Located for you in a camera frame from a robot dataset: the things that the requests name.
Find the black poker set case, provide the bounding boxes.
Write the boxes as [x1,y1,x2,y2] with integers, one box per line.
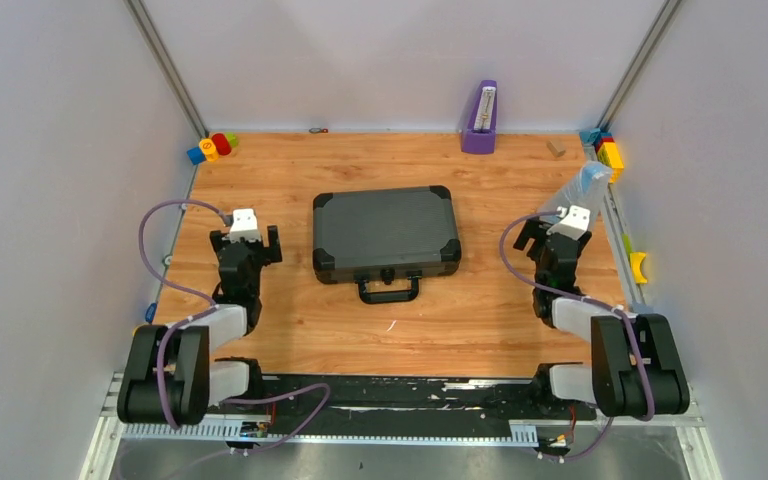
[312,185,463,305]

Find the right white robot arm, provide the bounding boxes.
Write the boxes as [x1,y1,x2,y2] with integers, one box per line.
[514,215,691,419]

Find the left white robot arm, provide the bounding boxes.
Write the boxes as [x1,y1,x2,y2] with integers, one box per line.
[117,225,282,429]

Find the clear plastic bag blue contents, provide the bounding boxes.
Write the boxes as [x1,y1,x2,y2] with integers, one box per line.
[539,160,615,230]

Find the small wooden block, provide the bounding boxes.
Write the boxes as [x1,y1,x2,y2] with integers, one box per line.
[546,139,566,158]

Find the coloured toy cylinders cluster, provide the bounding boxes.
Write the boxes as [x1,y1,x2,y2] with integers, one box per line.
[186,132,239,165]

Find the coloured toy blocks stack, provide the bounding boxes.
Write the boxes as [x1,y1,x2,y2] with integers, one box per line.
[578,129,625,184]

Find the yellow blue round tags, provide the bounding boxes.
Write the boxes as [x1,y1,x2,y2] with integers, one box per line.
[136,302,158,328]

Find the purple metronome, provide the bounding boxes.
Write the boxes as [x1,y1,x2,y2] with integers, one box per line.
[460,80,498,155]

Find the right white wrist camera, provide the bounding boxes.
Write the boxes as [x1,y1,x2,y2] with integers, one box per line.
[547,205,591,241]

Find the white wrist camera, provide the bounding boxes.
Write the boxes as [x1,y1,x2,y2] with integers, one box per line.
[547,205,591,241]
[227,208,262,243]

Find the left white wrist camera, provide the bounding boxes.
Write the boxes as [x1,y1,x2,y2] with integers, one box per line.
[227,208,262,243]

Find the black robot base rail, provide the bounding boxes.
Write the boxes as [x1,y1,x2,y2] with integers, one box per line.
[102,374,703,452]

